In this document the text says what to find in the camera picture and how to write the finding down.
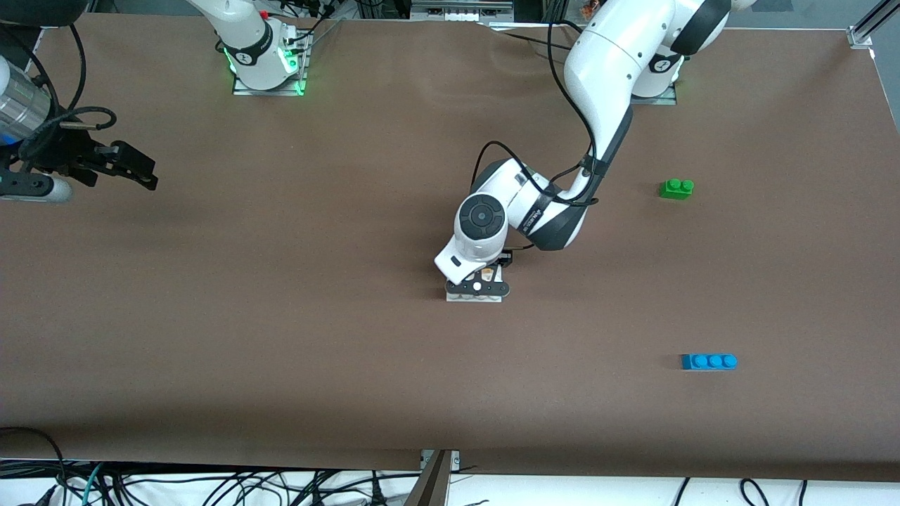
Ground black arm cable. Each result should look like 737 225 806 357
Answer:
471 18 600 209
0 25 119 176

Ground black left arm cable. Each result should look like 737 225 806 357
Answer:
471 18 600 209

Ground metal table edge bracket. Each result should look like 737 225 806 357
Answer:
404 449 462 506

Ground teal cable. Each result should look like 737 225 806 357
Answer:
79 462 108 506

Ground aluminium corner profile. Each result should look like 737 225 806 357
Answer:
847 0 900 48

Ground tangled black cables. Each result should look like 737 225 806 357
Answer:
98 467 423 506

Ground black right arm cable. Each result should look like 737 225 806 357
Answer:
0 25 119 176

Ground brown table cover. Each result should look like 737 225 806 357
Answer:
0 11 900 483

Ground black cables at arm base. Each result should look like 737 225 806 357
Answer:
278 0 343 48

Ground black cable across cover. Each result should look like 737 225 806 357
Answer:
491 20 586 54

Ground white studded base plate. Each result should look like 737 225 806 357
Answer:
446 278 504 304

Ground blue three-stud block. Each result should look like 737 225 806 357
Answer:
681 353 738 372

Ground aluminium frame rail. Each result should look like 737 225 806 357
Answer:
409 0 516 22

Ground black looped cable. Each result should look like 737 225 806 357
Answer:
0 426 69 506

